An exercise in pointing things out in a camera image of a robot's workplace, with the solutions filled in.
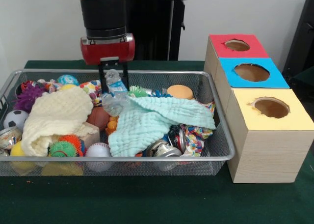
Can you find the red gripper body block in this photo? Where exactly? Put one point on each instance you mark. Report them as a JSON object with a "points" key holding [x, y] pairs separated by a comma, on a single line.
{"points": [[108, 50]]}

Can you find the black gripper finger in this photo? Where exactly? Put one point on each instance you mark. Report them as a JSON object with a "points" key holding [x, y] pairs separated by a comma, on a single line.
{"points": [[125, 76], [102, 76]]}

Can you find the crushed clear plastic bottle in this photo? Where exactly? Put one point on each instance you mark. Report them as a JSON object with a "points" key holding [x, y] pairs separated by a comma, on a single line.
{"points": [[115, 103]]}

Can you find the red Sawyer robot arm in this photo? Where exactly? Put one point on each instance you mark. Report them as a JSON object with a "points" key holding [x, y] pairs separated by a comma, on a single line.
{"points": [[103, 12]]}

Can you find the wooden box with three holes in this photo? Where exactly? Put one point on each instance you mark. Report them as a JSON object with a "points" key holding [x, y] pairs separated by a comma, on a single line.
{"points": [[269, 155]]}

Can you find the blue globe ball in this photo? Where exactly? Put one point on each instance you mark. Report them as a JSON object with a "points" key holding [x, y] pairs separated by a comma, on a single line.
{"points": [[67, 79]]}

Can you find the mint green waffle cloth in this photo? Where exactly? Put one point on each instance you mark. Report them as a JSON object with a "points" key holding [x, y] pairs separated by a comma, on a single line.
{"points": [[152, 120]]}

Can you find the orange round sponge disc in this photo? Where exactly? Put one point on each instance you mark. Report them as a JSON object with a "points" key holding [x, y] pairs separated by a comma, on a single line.
{"points": [[180, 91]]}

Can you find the cream waffle cloth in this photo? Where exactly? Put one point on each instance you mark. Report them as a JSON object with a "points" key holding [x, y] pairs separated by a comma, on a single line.
{"points": [[56, 111]]}

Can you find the white baseball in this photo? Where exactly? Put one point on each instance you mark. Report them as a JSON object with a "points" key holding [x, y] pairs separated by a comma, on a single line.
{"points": [[98, 150]]}

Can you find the purple spiky ball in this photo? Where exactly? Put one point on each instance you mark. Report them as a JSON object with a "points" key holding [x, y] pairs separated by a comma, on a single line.
{"points": [[28, 96]]}

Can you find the green and orange spiky ball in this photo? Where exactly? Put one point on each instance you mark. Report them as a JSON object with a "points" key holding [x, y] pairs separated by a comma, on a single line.
{"points": [[61, 149]]}

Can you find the small soccer ball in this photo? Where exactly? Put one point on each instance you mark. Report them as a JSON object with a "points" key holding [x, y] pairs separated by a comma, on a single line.
{"points": [[14, 119]]}

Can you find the crushed silver drink can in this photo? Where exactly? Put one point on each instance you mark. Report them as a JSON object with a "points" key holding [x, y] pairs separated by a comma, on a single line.
{"points": [[11, 136]]}

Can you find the yellow foam ball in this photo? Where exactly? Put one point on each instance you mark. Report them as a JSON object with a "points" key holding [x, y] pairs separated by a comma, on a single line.
{"points": [[17, 149]]}

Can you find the dark green table cloth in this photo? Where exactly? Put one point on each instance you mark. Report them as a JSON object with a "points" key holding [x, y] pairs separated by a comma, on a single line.
{"points": [[147, 199]]}

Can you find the dark green side table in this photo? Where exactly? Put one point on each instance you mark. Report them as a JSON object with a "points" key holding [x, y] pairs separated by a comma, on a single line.
{"points": [[304, 76]]}

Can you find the black chair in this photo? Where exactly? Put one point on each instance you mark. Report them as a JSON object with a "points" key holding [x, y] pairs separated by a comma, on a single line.
{"points": [[304, 25]]}

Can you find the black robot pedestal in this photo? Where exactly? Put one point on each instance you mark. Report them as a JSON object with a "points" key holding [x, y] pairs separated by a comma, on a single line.
{"points": [[152, 25]]}

